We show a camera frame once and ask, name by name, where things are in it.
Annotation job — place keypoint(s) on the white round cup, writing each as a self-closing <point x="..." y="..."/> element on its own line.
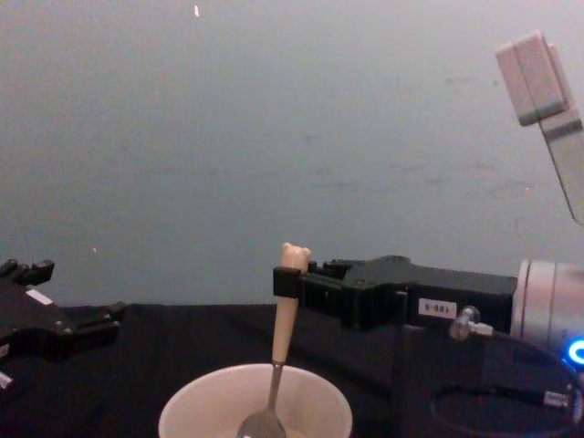
<point x="201" y="401"/>

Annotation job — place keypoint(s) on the black table cloth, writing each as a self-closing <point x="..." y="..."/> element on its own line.
<point x="182" y="342"/>

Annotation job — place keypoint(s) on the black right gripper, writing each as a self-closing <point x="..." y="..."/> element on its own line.
<point x="410" y="292"/>

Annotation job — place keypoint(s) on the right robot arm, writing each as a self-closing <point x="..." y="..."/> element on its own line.
<point x="543" y="301"/>

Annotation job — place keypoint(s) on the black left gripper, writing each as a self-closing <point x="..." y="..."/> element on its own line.
<point x="32" y="324"/>

